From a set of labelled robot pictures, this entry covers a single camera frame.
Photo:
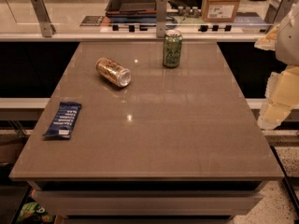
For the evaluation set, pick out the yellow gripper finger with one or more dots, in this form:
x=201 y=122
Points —
x=281 y=97
x=268 y=42

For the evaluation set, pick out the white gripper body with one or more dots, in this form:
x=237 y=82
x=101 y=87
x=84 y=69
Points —
x=289 y=42

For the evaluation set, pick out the orange soda can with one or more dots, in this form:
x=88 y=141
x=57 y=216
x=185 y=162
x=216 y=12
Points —
x=114 y=72

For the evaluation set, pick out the green soda can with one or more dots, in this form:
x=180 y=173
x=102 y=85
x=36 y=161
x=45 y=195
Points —
x=172 y=48

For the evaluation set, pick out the cardboard box with label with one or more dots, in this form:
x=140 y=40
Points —
x=219 y=10

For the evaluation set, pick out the blue snack bar wrapper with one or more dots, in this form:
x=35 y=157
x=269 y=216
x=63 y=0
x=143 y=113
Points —
x=64 y=120

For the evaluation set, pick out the grey table drawer unit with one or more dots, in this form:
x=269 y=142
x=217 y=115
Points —
x=112 y=203

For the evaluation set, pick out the green snack bag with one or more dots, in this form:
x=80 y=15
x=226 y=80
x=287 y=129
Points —
x=34 y=213

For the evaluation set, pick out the right metal glass bracket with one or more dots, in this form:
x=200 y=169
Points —
x=277 y=11

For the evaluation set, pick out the metal glass bracket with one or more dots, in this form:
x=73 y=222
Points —
x=160 y=17
x=277 y=11
x=46 y=26

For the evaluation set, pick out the middle metal glass bracket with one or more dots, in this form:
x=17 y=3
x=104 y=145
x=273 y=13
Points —
x=160 y=17

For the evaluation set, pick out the left metal glass bracket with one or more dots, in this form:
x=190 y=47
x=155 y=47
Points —
x=46 y=26

